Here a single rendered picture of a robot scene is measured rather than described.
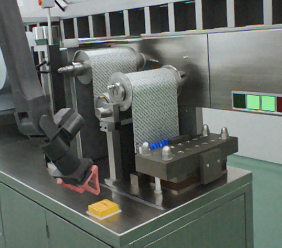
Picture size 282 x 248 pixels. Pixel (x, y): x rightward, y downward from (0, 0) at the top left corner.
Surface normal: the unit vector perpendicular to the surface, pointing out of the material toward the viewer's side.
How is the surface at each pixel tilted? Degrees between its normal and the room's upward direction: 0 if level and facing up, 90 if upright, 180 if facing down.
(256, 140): 90
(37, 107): 84
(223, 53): 90
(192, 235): 90
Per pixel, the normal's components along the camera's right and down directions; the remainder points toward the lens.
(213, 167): 0.66, 0.09
